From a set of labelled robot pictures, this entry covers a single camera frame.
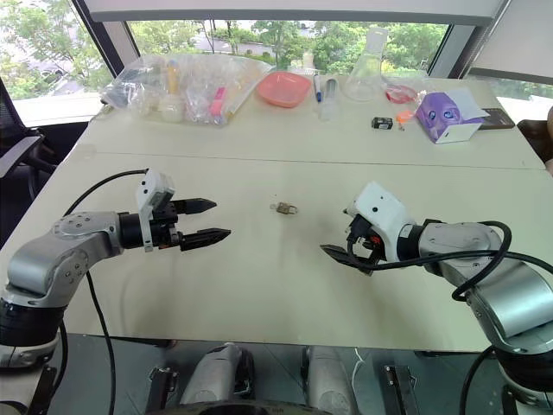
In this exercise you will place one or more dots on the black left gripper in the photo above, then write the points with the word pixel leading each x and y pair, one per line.
pixel 165 225

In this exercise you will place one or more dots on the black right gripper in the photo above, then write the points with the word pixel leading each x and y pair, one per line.
pixel 365 242

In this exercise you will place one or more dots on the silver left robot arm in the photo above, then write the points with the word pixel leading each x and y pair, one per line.
pixel 47 255

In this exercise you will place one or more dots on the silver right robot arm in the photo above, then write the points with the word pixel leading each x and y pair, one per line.
pixel 497 276

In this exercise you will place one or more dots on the pink marker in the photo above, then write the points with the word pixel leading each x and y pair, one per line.
pixel 218 99

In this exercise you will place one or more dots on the silver rounded robot leg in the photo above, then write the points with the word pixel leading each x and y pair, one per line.
pixel 216 376
pixel 328 380

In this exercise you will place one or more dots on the clear plastic bag of items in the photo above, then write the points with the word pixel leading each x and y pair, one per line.
pixel 198 86

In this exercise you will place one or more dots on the small black box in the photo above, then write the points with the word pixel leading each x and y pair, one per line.
pixel 382 123

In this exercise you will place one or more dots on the yellow bottle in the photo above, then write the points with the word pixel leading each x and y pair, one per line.
pixel 173 77

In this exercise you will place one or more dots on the small orange item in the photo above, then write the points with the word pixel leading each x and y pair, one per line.
pixel 403 116

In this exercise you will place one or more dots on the pink plastic bowl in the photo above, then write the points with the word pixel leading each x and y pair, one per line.
pixel 283 88

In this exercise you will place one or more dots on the clear plastic tube package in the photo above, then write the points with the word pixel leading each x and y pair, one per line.
pixel 330 97

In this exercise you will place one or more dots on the blue and white marker pen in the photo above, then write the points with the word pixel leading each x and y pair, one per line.
pixel 317 88

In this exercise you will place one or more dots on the purple tissue box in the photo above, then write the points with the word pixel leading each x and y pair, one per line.
pixel 445 116

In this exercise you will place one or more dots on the red item in clear wrap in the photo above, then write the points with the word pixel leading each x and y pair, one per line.
pixel 401 93

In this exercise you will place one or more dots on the glass conical flask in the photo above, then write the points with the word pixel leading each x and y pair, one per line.
pixel 365 78

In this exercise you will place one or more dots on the dark rounded robot torso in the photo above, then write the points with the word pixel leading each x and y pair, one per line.
pixel 242 409

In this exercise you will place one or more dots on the black office chair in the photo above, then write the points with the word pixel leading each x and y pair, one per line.
pixel 19 147

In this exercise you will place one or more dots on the brown chair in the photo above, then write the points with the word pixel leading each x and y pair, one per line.
pixel 535 136

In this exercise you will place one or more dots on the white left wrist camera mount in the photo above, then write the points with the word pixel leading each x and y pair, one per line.
pixel 151 190

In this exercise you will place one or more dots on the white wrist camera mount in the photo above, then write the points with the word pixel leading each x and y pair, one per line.
pixel 382 207
pixel 151 190

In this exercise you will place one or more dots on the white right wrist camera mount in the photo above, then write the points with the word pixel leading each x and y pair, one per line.
pixel 382 207

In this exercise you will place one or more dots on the black metal bracket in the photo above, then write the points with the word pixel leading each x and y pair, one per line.
pixel 160 387
pixel 401 389

